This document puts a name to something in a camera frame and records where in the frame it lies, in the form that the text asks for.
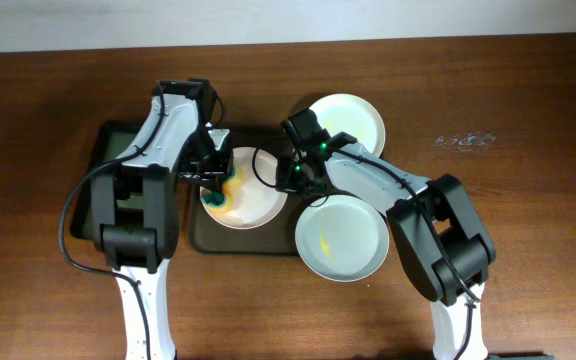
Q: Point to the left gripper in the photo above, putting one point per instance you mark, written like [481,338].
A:
[211,180]

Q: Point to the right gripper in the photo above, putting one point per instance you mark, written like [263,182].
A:
[286,182]

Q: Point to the green and yellow sponge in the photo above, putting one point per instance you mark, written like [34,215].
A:
[221,202]

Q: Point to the white plate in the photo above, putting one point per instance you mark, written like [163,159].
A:
[252,203]
[353,115]

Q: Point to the white plate top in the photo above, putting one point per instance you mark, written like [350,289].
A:
[353,115]

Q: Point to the pale grey plate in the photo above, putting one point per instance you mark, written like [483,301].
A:
[342,238]

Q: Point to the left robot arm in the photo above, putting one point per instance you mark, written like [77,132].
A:
[134,206]

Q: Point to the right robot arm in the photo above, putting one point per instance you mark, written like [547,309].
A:
[443,245]

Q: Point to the small black water tray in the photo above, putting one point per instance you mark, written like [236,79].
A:
[112,139]

